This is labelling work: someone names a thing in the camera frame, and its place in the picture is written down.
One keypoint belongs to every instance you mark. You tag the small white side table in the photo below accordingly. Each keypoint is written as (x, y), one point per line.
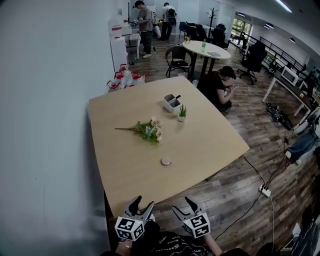
(132, 37)

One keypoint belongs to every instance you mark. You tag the person's black printed shirt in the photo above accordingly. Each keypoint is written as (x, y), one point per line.
(175, 246)

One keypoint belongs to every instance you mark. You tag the black metal railing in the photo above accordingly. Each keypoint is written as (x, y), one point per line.
(282, 48)

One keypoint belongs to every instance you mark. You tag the tall green bottle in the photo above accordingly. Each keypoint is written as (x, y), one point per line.
(203, 46)

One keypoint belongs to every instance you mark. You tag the small yellow flower pot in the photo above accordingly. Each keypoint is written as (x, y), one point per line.
(187, 40)

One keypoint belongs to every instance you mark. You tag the large black office chair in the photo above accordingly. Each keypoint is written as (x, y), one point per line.
(255, 57)

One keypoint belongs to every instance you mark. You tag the black coat rack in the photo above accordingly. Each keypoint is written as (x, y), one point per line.
(212, 15)

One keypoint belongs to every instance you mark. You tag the pink plastic disc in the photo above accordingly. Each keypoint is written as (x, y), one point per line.
(165, 161)

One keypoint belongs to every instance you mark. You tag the black marbled round table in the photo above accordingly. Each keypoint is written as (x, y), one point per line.
(311, 240)

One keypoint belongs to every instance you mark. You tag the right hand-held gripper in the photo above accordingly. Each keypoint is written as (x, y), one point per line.
(197, 225)

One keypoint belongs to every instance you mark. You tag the ceiling light strip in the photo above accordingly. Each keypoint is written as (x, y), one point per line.
(283, 6)

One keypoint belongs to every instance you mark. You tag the cluster of red-capped water jugs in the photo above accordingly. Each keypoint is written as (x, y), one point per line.
(125, 78)

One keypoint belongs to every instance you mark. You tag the person's right forearm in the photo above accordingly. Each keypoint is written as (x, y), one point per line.
(212, 246)

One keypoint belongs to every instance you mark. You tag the window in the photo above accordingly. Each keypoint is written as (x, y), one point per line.
(241, 28)

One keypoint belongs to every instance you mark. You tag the light wooden square table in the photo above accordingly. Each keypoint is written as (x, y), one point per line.
(200, 150)

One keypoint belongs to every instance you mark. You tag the person's left forearm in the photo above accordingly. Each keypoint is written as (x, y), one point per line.
(123, 250)

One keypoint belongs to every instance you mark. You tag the round white table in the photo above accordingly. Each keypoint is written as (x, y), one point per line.
(195, 48)

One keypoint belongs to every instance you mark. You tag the blue chair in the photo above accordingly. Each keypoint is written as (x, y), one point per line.
(183, 27)

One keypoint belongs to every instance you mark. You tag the white microwave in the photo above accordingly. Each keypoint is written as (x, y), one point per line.
(289, 76)

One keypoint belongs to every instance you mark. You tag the dark desk with white legs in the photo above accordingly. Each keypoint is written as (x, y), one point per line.
(287, 86)

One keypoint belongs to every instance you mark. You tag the white pen holder box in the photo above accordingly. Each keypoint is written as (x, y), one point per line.
(170, 106)

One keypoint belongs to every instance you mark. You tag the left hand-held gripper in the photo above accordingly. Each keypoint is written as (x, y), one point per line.
(130, 226)

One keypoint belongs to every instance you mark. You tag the grey tablet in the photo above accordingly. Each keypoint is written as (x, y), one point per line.
(214, 53)

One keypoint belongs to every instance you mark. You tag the white cabinet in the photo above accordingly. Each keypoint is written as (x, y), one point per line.
(117, 52)

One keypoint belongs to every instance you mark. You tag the artificial flower bouquet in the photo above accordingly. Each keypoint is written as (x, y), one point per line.
(148, 130)

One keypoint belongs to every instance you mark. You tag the small potted green plant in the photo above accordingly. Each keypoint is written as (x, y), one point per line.
(182, 115)

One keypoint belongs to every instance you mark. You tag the dark wicker chair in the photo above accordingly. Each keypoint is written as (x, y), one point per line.
(178, 61)

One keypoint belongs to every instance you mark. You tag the white power strip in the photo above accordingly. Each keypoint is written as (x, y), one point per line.
(265, 190)

